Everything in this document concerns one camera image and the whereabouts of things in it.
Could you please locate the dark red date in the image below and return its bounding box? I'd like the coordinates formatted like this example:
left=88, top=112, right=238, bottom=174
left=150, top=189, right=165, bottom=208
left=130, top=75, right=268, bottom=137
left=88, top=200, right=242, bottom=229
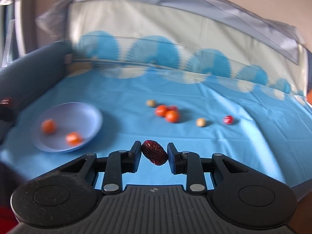
left=141, top=140, right=168, bottom=166

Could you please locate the tan longan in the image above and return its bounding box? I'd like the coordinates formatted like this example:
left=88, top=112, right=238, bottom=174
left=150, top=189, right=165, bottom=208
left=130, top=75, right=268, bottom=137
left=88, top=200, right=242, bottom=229
left=196, top=118, right=207, bottom=127
left=146, top=99, right=157, bottom=108

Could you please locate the red candy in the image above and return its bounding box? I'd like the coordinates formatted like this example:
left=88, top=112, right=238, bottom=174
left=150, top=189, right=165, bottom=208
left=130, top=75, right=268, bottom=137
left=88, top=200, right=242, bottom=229
left=223, top=115, right=234, bottom=125
left=167, top=106, right=178, bottom=111

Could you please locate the orange tangerine near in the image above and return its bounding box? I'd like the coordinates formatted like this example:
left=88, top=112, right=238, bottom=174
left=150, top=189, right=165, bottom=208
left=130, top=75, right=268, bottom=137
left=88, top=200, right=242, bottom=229
left=165, top=110, right=180, bottom=123

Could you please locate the orange tangerine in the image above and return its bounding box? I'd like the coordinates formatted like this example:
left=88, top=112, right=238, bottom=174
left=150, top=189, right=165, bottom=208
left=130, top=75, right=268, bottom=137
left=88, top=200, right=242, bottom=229
left=165, top=110, right=180, bottom=123
left=155, top=105, right=168, bottom=117

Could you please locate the wrapped orange right in plate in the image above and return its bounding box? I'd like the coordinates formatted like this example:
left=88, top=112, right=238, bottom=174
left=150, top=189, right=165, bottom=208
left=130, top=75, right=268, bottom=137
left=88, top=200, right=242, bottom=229
left=66, top=132, right=83, bottom=147

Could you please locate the wrapped orange in plate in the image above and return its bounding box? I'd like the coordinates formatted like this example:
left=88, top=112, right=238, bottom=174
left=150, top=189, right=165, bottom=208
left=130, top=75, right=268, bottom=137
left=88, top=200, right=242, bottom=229
left=41, top=119, right=57, bottom=135
left=66, top=132, right=83, bottom=147

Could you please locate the orange tangerine far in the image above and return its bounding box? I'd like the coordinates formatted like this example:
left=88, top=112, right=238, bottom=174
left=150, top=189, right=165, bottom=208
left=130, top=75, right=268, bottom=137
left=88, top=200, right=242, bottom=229
left=155, top=105, right=168, bottom=117

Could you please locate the light blue plate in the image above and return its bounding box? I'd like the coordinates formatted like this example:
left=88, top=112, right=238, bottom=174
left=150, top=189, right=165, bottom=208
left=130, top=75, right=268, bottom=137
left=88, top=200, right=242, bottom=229
left=31, top=102, right=103, bottom=153

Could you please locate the wrapped orange left in plate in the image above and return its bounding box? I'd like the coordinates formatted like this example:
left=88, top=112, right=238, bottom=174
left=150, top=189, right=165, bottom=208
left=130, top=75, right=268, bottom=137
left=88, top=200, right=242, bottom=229
left=41, top=119, right=57, bottom=135

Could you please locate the blue patterned tablecloth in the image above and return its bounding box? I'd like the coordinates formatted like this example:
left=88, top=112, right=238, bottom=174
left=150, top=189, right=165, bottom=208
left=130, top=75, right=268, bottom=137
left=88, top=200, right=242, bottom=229
left=1, top=0, right=311, bottom=186

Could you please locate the red cloth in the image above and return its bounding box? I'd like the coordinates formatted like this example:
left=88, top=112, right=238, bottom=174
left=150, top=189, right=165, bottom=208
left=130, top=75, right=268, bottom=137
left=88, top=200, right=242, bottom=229
left=0, top=206, right=18, bottom=234

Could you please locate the blue sofa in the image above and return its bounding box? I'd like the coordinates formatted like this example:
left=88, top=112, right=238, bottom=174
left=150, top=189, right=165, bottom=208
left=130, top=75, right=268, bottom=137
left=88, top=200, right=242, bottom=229
left=1, top=41, right=72, bottom=142

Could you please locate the black smartphone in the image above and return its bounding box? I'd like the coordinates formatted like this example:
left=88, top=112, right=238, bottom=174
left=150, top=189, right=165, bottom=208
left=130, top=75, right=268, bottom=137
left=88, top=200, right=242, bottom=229
left=0, top=97, right=15, bottom=112

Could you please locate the white garment steamer stand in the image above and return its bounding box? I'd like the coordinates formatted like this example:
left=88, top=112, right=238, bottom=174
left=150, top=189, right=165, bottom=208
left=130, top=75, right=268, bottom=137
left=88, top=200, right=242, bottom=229
left=1, top=0, right=38, bottom=68

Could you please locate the grey plastic cover sheet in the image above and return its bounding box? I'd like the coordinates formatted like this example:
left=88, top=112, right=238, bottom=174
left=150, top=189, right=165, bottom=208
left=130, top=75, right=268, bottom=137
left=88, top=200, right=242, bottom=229
left=36, top=0, right=304, bottom=64

